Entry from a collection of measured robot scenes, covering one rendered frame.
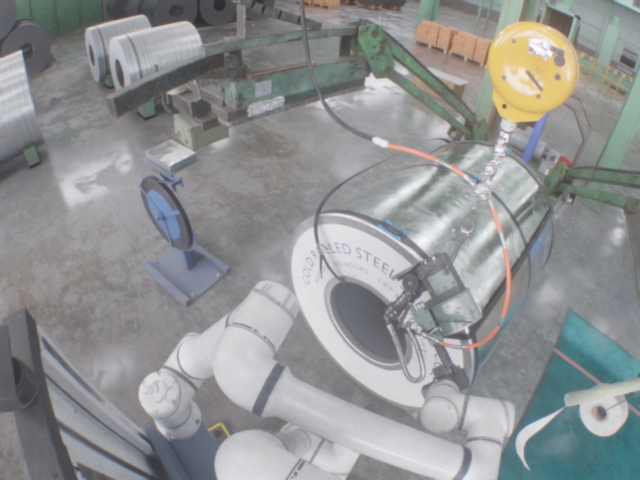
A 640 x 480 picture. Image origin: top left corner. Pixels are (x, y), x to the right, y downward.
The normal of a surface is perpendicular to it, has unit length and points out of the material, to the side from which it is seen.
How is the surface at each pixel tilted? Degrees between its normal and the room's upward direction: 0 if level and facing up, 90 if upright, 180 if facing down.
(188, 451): 0
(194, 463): 0
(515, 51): 90
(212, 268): 0
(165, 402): 10
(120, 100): 90
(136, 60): 64
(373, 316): 19
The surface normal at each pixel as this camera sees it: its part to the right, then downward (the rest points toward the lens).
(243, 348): 0.24, -0.67
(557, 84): -0.72, 0.43
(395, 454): -0.11, -0.04
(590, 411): -0.94, 0.17
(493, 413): -0.17, -0.78
